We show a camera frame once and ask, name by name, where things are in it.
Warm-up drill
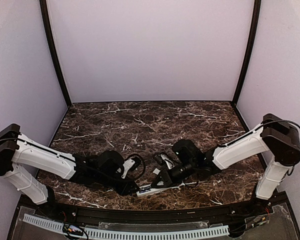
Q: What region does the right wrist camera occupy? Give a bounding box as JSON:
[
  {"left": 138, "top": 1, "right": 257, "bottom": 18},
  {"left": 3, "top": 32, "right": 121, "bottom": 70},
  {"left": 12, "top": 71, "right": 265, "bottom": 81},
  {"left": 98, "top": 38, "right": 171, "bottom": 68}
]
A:
[{"left": 153, "top": 152, "right": 175, "bottom": 170}]

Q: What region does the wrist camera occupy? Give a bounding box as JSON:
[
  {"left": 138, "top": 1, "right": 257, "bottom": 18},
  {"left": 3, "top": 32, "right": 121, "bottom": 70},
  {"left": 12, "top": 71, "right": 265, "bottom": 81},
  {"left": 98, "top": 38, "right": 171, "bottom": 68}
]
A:
[
  {"left": 153, "top": 152, "right": 175, "bottom": 170},
  {"left": 117, "top": 158, "right": 136, "bottom": 179}
]

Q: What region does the white remote control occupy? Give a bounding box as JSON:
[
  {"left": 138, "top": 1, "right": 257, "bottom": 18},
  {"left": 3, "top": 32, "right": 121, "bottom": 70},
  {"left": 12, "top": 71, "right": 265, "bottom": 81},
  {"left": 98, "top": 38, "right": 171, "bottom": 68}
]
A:
[{"left": 136, "top": 182, "right": 185, "bottom": 197}]

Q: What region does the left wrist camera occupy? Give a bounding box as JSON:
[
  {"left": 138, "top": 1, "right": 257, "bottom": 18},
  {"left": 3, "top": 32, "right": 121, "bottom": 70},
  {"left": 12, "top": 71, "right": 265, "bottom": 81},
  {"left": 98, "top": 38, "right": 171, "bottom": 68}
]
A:
[{"left": 117, "top": 158, "right": 136, "bottom": 179}]

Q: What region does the white battery cover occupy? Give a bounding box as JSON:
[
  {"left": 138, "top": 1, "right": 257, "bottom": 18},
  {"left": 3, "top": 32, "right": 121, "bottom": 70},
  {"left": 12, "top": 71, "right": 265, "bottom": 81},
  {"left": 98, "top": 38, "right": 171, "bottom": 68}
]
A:
[{"left": 152, "top": 168, "right": 160, "bottom": 175}]

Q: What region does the white slotted cable duct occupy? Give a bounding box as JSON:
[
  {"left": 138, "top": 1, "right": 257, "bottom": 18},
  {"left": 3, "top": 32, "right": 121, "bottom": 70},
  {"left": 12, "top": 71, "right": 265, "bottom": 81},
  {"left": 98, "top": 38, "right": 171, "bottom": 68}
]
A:
[{"left": 22, "top": 213, "right": 230, "bottom": 240}]

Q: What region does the left black frame post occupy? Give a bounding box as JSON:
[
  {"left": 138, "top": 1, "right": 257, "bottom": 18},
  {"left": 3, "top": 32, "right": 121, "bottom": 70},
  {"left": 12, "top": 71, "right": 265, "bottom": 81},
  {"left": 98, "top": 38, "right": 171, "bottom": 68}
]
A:
[{"left": 39, "top": 0, "right": 72, "bottom": 108}]

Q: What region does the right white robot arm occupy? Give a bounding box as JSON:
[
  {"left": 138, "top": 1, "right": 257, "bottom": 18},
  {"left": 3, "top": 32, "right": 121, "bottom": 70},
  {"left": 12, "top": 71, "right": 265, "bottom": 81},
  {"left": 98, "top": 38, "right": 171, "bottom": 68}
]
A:
[{"left": 151, "top": 113, "right": 300, "bottom": 200}]

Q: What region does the black front table rail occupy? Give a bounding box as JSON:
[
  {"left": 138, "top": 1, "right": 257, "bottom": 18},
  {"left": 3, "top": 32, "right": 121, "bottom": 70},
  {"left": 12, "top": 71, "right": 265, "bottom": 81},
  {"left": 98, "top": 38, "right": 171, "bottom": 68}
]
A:
[{"left": 35, "top": 202, "right": 268, "bottom": 225}]

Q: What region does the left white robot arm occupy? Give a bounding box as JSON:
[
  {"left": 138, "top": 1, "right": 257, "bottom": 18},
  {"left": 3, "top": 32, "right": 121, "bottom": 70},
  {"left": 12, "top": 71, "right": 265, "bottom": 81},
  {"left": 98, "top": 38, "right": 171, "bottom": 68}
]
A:
[{"left": 0, "top": 123, "right": 140, "bottom": 205}]

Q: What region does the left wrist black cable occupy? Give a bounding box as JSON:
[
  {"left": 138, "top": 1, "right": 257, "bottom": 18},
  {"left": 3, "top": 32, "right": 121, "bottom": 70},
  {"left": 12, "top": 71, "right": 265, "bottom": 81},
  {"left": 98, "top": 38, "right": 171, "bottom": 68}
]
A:
[{"left": 89, "top": 153, "right": 146, "bottom": 182}]

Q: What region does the right black frame post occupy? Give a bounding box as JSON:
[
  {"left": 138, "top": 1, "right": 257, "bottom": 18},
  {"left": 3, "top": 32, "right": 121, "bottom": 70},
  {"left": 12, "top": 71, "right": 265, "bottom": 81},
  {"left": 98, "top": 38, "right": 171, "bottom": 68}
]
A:
[{"left": 231, "top": 0, "right": 262, "bottom": 108}]

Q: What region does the black frame post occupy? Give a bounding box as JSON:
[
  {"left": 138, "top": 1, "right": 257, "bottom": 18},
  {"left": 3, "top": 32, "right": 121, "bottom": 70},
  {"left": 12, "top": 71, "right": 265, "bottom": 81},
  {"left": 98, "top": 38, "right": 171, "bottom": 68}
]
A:
[
  {"left": 39, "top": 0, "right": 72, "bottom": 108},
  {"left": 231, "top": 0, "right": 262, "bottom": 108}
]

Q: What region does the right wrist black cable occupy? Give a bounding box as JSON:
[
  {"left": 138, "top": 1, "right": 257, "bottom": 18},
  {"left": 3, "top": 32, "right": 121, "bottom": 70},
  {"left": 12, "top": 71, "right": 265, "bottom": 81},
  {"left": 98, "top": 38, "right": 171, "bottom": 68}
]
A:
[{"left": 182, "top": 172, "right": 200, "bottom": 188}]

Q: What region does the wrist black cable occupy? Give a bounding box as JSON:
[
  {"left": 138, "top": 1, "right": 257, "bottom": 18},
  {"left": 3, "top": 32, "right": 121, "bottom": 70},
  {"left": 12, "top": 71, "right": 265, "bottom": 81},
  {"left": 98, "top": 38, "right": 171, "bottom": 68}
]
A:
[
  {"left": 89, "top": 153, "right": 146, "bottom": 182},
  {"left": 182, "top": 172, "right": 200, "bottom": 188}
]

